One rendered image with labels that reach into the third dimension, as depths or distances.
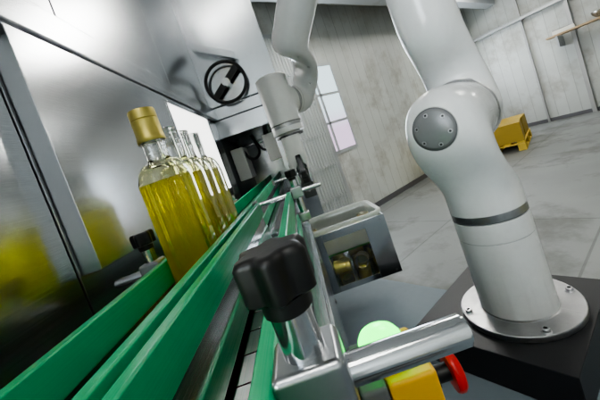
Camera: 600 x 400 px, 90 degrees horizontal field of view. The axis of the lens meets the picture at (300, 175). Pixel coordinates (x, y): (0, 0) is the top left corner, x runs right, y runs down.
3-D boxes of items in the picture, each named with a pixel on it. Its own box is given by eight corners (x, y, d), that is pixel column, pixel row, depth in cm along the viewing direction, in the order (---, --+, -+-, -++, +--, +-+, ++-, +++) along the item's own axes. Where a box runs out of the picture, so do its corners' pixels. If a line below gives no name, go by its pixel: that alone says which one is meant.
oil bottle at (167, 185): (202, 301, 45) (149, 165, 43) (237, 288, 45) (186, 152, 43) (188, 321, 39) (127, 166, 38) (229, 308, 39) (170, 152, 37)
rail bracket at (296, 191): (264, 232, 73) (246, 184, 72) (329, 210, 73) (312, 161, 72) (262, 236, 70) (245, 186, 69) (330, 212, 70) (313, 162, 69)
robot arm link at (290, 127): (272, 130, 85) (276, 140, 85) (270, 128, 76) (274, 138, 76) (300, 120, 85) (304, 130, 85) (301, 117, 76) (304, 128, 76)
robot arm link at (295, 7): (316, -10, 76) (293, 104, 92) (270, -20, 65) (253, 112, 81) (345, -2, 72) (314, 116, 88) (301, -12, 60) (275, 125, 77)
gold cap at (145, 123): (137, 148, 41) (125, 117, 40) (163, 141, 43) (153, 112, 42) (138, 142, 38) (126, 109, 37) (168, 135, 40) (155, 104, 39)
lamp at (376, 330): (358, 349, 31) (349, 323, 31) (399, 335, 31) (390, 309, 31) (369, 381, 27) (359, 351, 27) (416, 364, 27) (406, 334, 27)
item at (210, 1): (243, 145, 223) (200, 27, 217) (290, 128, 223) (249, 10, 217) (220, 139, 153) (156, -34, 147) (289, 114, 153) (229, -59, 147)
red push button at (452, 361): (412, 346, 31) (443, 336, 31) (423, 380, 32) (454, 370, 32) (429, 374, 27) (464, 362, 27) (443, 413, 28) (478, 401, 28)
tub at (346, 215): (306, 249, 93) (296, 222, 92) (374, 224, 93) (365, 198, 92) (309, 270, 75) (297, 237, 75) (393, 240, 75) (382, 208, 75)
